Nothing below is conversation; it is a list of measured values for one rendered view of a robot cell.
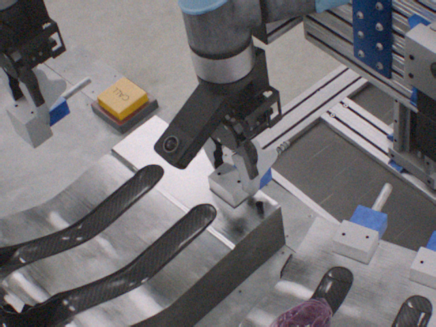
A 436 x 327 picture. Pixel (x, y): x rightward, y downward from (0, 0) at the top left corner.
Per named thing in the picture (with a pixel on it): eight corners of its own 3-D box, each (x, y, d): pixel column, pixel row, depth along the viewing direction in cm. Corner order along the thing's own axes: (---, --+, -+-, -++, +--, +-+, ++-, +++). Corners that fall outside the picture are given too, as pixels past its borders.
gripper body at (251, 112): (285, 123, 117) (276, 55, 108) (237, 163, 114) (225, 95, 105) (243, 97, 121) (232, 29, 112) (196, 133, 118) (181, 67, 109)
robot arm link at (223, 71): (219, 69, 101) (171, 39, 106) (224, 98, 105) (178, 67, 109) (266, 34, 104) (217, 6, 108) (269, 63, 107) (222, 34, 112)
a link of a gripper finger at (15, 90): (50, 86, 135) (41, 49, 127) (18, 109, 132) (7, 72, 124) (37, 74, 136) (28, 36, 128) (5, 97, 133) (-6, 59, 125)
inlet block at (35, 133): (83, 84, 139) (75, 58, 135) (103, 99, 136) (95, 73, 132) (16, 133, 134) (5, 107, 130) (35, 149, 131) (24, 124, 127)
